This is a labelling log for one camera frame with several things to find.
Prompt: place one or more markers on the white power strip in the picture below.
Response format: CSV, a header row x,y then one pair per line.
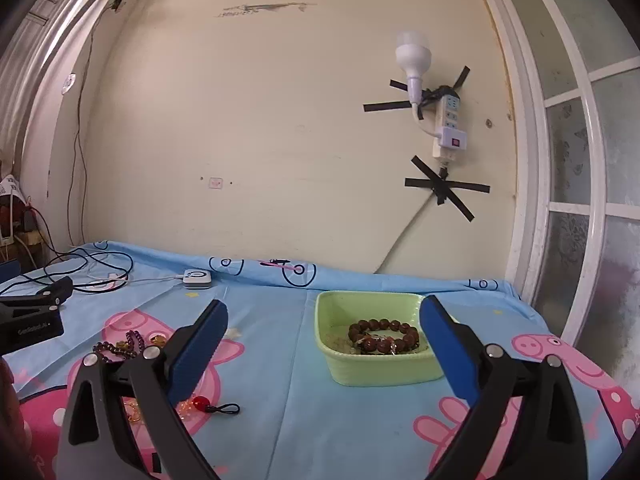
x,y
450,140

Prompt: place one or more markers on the blue cartoon pig bedsheet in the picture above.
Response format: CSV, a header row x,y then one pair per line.
x,y
295,421

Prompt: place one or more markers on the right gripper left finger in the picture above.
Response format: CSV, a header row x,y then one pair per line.
x,y
96,440

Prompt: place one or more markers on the light green plastic tray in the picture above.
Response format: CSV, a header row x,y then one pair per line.
x,y
374,339

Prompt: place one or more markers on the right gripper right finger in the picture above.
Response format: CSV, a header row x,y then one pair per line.
x,y
547,440

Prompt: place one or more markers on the white framed glass door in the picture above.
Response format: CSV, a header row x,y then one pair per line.
x,y
573,72

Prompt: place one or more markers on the red bead charm pendant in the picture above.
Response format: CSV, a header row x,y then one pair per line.
x,y
203,405

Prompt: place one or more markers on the white light bulb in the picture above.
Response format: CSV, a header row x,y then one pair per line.
x,y
414,58

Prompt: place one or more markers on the white square charger pad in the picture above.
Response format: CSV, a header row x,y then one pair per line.
x,y
197,279

